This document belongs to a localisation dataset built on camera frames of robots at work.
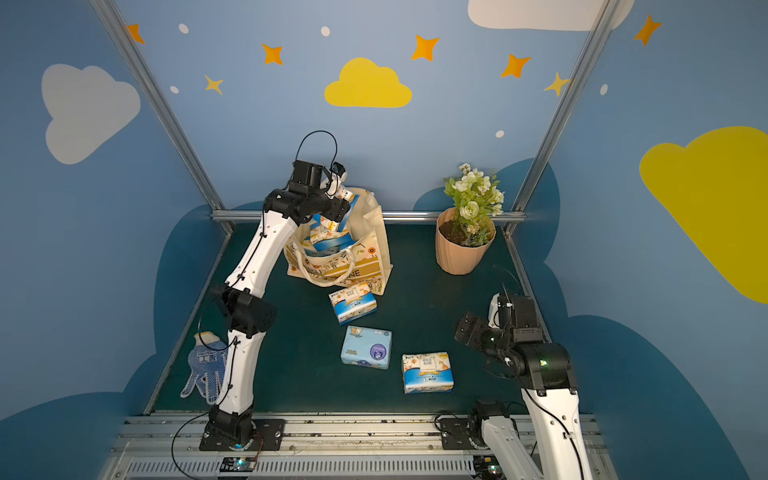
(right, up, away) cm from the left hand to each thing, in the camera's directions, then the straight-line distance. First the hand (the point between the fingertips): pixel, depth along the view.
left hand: (342, 195), depth 88 cm
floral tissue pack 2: (+3, -33, +4) cm, 33 cm away
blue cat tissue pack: (+8, -44, -4) cm, 45 cm away
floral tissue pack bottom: (+25, -49, -9) cm, 56 cm away
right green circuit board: (+37, -69, -17) cm, 80 cm away
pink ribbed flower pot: (+37, -19, +13) cm, 44 cm away
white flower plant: (+42, -1, +3) cm, 42 cm away
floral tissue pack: (-6, -11, +10) cm, 16 cm away
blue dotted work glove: (-39, -49, -3) cm, 62 cm away
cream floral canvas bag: (+7, -20, +4) cm, 22 cm away
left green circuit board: (-22, -68, -17) cm, 74 cm away
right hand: (+35, -35, -17) cm, 53 cm away
